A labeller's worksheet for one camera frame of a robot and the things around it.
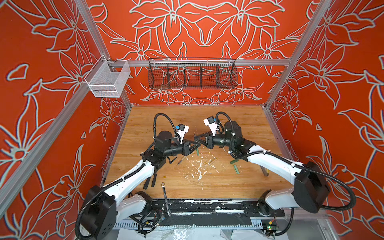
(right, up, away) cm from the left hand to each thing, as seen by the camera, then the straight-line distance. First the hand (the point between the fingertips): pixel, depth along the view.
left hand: (198, 144), depth 72 cm
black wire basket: (-3, +43, +25) cm, 50 cm away
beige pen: (-10, -13, +18) cm, 25 cm away
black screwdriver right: (-25, -22, +11) cm, 35 cm away
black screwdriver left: (-29, -23, +9) cm, 38 cm away
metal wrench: (-15, -34, +1) cm, 37 cm away
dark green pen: (-1, -3, -3) cm, 5 cm away
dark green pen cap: (+22, -14, +17) cm, 31 cm away
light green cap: (+23, -17, +14) cm, 31 cm away
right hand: (-3, +3, -1) cm, 4 cm away
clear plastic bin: (-58, +38, +21) cm, 72 cm away
